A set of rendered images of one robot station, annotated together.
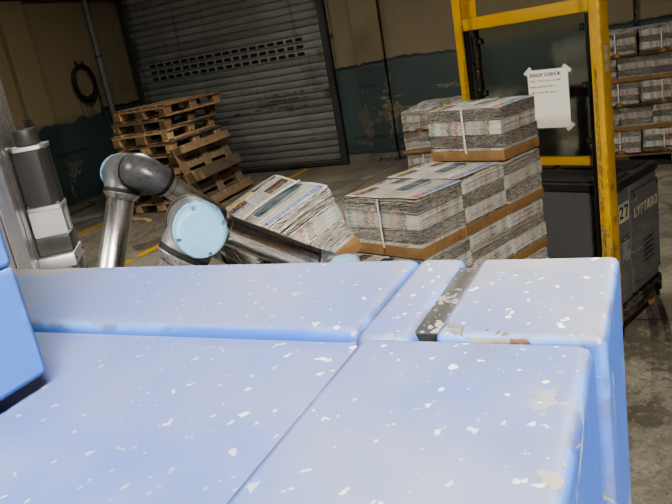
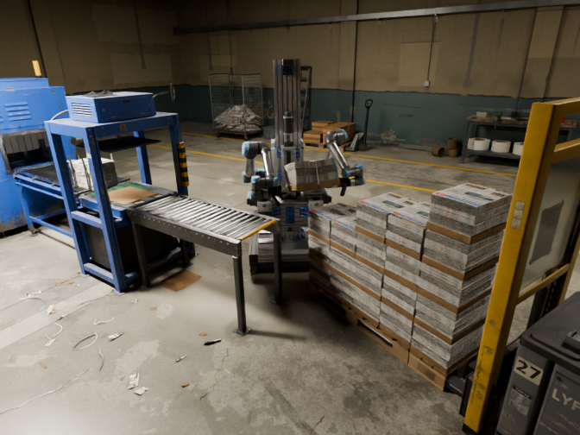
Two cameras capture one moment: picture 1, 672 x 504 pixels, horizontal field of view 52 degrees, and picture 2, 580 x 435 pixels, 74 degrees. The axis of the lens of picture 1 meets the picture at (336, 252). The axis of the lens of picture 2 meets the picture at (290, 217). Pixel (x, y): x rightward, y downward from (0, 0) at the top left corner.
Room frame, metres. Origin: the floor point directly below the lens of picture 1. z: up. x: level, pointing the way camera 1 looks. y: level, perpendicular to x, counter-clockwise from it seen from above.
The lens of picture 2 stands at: (2.25, -2.99, 2.02)
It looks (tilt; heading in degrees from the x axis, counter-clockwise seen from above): 22 degrees down; 98
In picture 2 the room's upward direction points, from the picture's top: 1 degrees counter-clockwise
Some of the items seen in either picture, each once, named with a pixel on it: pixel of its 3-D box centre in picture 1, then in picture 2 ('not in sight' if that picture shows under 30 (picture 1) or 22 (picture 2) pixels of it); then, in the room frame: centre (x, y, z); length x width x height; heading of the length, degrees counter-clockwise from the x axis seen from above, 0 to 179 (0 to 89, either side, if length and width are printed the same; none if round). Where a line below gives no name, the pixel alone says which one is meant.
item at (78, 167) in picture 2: not in sight; (94, 173); (-0.35, 0.73, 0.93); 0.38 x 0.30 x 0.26; 153
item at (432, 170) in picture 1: (440, 170); (425, 212); (2.83, -0.49, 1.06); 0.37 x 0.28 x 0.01; 42
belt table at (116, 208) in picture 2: not in sight; (129, 198); (0.16, 0.47, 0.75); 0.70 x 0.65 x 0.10; 153
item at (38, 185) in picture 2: not in sight; (70, 180); (-0.85, 0.99, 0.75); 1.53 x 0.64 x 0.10; 153
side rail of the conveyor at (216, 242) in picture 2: not in sight; (178, 230); (0.95, -0.22, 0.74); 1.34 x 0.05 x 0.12; 153
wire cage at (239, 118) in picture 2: not in sight; (236, 106); (-0.62, 7.79, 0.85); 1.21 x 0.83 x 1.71; 153
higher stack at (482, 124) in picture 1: (494, 242); (455, 287); (3.02, -0.73, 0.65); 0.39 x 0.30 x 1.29; 42
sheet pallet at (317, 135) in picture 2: not in sight; (329, 135); (1.98, 6.71, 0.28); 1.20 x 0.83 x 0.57; 153
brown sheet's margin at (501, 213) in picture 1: (451, 217); (420, 242); (2.82, -0.51, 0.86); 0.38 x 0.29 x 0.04; 42
